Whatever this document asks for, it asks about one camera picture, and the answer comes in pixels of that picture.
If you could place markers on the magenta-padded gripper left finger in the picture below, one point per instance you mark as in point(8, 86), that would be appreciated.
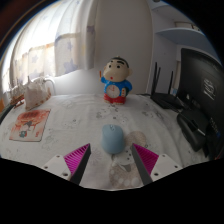
point(58, 165)

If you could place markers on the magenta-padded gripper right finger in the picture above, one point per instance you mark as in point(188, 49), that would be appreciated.
point(165, 165)

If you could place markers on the light blue computer mouse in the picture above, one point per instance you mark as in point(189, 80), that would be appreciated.
point(112, 140)

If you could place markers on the red printed mouse pad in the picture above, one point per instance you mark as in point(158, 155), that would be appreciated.
point(30, 125)

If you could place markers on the black desk device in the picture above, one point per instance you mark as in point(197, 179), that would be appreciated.
point(193, 128)

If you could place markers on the white printed tablecloth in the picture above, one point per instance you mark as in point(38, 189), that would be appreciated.
point(80, 113)

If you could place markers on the black router with antennas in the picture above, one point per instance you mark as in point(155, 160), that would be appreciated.
point(165, 99)

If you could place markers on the large white conch shell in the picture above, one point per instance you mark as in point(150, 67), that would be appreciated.
point(36, 93)

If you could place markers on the black monitor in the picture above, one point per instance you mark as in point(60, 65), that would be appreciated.
point(203, 80)

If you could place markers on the cartoon boy figurine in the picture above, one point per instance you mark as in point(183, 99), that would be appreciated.
point(116, 83)

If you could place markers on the white star-print curtain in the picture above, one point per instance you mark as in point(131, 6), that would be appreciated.
point(50, 43)

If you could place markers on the white wall shelf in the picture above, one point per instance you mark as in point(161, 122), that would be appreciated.
point(180, 33)

